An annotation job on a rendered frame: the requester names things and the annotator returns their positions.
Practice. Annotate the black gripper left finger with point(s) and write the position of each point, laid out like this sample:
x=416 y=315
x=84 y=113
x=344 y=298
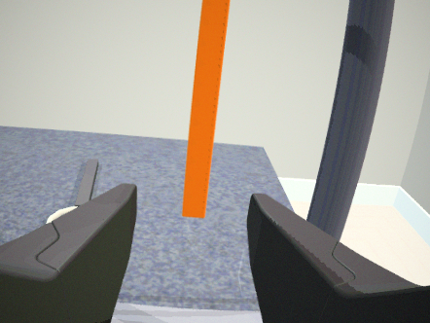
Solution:
x=70 y=270

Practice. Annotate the orange bar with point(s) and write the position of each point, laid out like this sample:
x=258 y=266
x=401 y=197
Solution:
x=205 y=95

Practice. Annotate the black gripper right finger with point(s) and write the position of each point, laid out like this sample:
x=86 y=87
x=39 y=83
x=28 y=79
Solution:
x=303 y=275

